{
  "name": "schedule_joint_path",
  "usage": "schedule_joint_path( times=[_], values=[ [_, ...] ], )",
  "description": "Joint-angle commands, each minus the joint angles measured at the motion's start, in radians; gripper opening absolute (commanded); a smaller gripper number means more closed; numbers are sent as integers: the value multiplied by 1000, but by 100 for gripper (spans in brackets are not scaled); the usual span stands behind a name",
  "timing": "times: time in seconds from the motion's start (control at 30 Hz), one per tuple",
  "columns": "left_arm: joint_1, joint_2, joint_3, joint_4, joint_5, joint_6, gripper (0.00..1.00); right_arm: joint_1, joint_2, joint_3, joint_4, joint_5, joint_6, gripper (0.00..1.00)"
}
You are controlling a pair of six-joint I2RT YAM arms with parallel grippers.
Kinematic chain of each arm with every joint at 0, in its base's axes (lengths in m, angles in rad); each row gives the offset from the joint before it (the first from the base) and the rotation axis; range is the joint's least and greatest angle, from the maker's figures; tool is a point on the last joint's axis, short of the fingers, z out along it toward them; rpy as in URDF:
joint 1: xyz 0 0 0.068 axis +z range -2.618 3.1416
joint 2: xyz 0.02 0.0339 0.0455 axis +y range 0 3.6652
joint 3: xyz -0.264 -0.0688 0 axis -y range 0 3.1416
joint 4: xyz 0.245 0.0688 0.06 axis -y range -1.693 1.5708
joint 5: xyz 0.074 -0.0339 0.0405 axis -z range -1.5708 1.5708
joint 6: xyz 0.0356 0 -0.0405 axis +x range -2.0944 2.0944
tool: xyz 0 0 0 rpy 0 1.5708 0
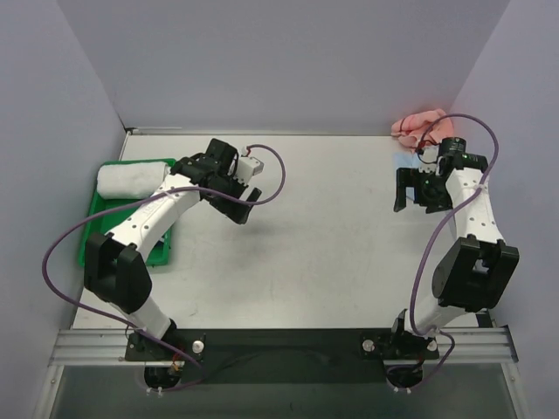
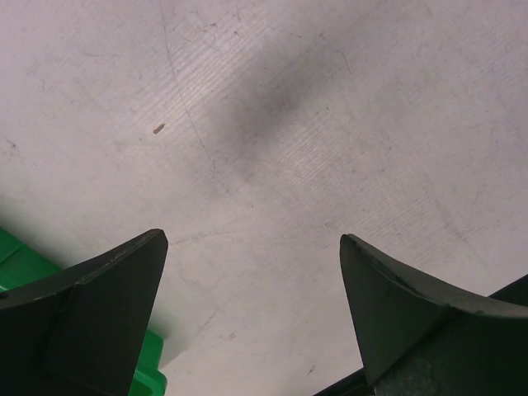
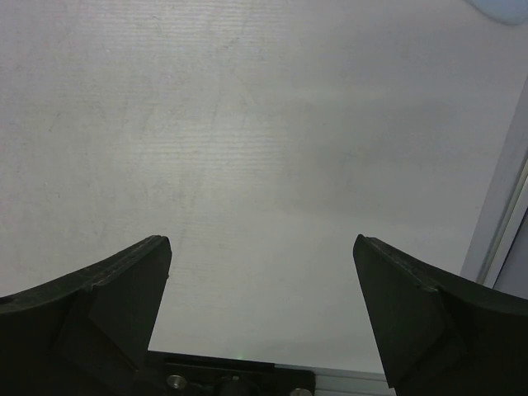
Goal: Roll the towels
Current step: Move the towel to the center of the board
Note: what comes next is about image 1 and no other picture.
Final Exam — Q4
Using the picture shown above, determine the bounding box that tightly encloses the rolled white towel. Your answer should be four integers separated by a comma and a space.
96, 161, 170, 200

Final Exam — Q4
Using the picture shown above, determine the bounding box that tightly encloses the aluminium front rail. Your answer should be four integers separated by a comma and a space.
49, 327, 518, 366

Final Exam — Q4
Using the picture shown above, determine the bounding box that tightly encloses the purple cable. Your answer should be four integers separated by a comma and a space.
386, 113, 501, 389
42, 144, 287, 392

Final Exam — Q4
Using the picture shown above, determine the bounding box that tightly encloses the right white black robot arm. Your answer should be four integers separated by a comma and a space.
387, 137, 520, 358

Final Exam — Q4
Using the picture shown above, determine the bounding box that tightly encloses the green plastic tray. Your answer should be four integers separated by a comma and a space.
77, 157, 178, 268

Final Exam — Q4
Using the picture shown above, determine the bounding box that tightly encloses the crumpled pink towel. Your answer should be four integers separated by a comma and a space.
390, 108, 455, 150

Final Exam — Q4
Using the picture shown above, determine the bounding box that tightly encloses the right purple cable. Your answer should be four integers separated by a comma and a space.
386, 113, 501, 389

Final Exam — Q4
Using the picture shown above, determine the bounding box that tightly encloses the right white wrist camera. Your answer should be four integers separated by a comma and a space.
417, 145, 438, 173

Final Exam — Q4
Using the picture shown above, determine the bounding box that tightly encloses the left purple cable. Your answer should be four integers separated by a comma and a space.
42, 144, 287, 392

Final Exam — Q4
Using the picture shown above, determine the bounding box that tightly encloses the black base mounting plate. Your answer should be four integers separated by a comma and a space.
124, 327, 439, 384

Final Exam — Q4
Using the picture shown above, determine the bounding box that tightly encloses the light blue towel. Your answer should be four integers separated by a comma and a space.
393, 152, 421, 168

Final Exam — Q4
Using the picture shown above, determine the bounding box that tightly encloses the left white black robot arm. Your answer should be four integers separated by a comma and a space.
84, 139, 264, 360

